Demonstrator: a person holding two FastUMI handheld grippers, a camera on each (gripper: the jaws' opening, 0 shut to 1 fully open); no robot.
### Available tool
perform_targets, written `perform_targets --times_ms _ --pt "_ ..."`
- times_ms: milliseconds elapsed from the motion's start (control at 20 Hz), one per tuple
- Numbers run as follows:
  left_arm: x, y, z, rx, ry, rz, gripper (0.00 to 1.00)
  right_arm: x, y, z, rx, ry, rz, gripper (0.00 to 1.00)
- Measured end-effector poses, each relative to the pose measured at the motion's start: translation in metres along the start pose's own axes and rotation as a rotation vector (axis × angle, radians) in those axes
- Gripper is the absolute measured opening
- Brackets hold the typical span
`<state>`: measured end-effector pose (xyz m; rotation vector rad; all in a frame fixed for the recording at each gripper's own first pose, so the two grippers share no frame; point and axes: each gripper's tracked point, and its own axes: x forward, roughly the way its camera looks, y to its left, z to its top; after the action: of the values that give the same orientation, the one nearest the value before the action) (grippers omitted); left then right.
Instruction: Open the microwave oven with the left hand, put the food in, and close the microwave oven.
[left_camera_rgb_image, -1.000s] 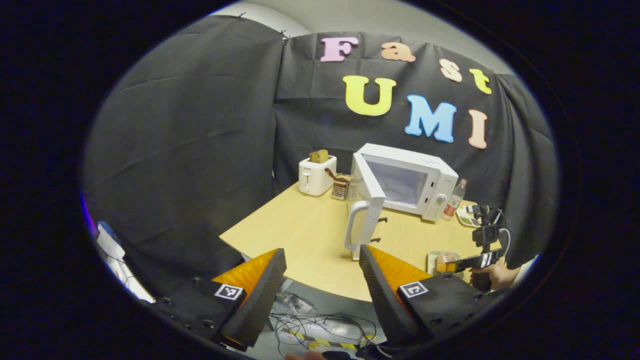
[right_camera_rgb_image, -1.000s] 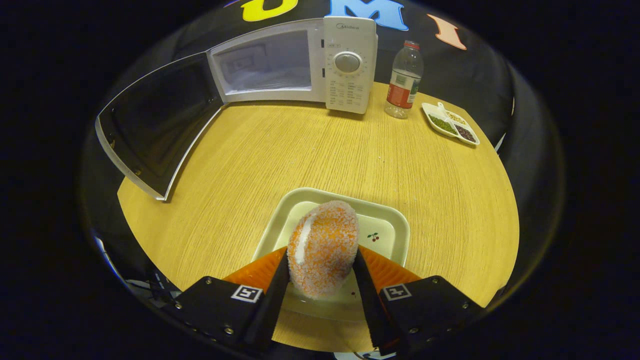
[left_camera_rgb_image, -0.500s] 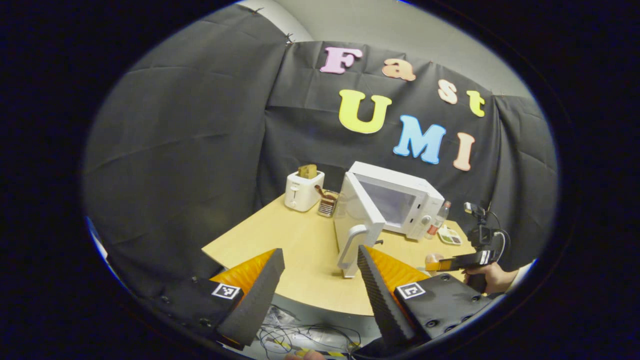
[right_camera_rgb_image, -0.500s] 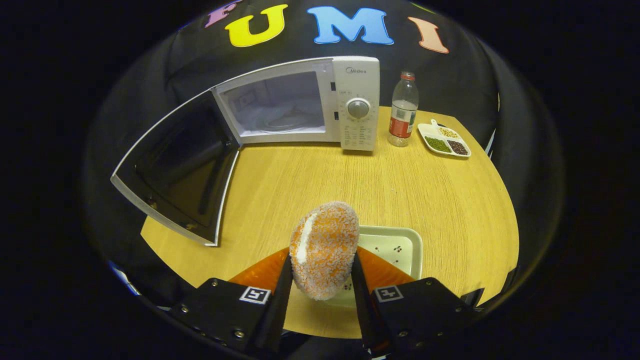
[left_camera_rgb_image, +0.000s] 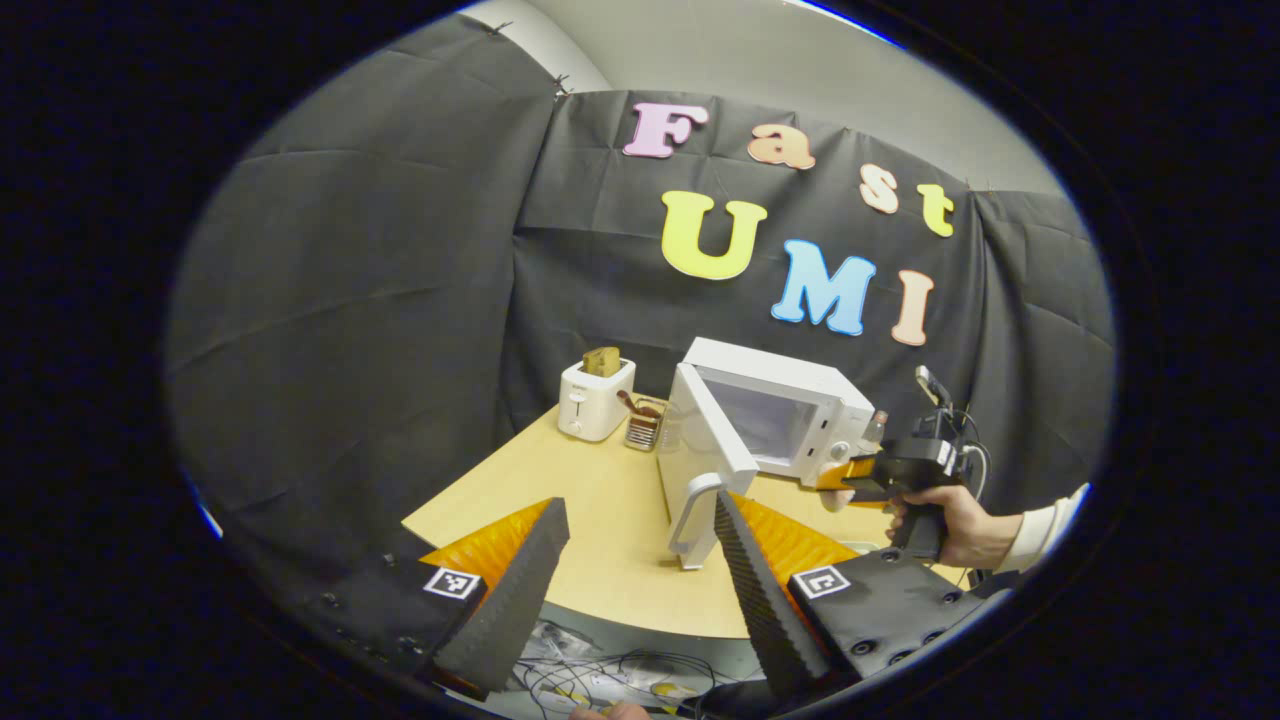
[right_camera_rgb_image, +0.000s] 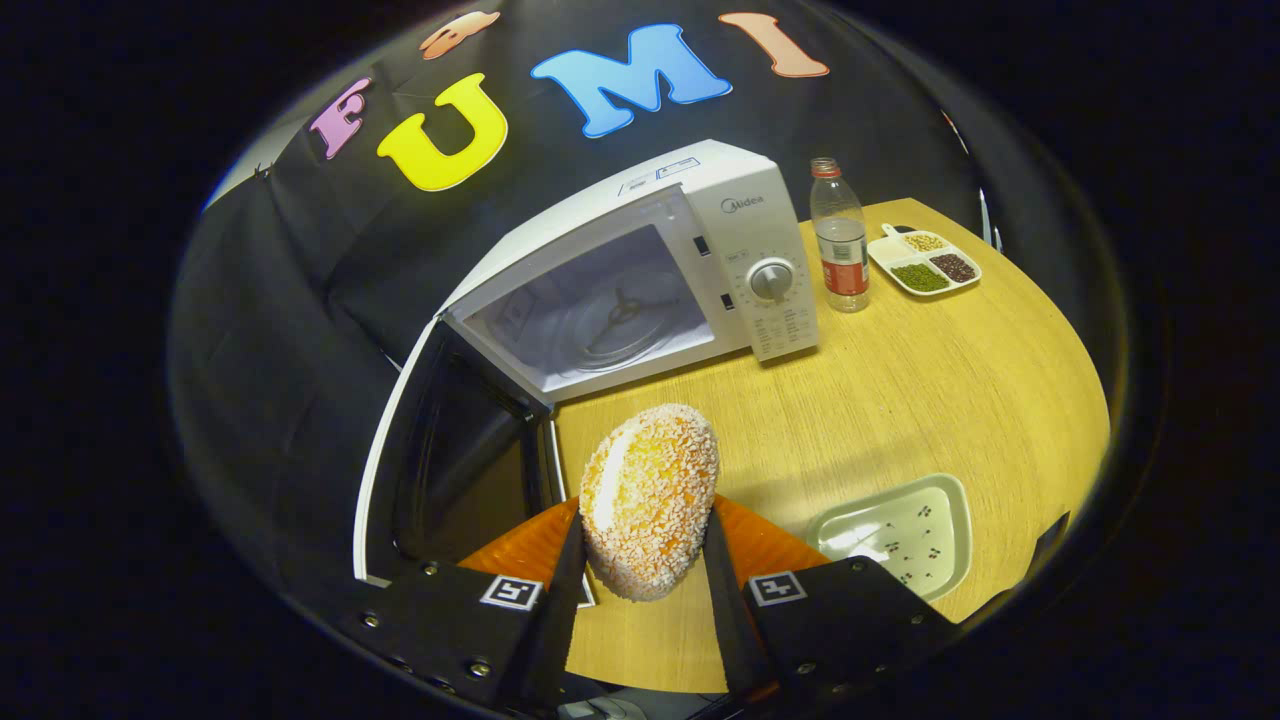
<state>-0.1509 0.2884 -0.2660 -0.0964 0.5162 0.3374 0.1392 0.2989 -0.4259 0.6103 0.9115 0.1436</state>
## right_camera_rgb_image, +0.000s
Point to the black backdrop cloth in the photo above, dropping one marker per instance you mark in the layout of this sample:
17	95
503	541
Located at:
300	250

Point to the clear red label bottle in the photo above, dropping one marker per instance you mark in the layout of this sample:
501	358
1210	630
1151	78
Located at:
843	240

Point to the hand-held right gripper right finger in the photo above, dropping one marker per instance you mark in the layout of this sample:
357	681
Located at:
730	620

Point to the divided white bean plate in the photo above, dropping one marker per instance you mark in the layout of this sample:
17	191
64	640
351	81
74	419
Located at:
925	262

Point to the breaded orange croquette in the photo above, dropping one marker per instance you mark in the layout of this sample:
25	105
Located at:
650	490

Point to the white microwave oven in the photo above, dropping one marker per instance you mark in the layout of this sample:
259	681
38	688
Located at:
760	220

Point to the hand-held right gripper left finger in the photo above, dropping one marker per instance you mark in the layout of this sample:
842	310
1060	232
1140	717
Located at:
560	620

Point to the pale cherry print plate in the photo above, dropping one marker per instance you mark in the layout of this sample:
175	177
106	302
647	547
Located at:
900	535

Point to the glass microwave turntable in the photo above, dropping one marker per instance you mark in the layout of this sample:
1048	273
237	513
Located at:
600	345

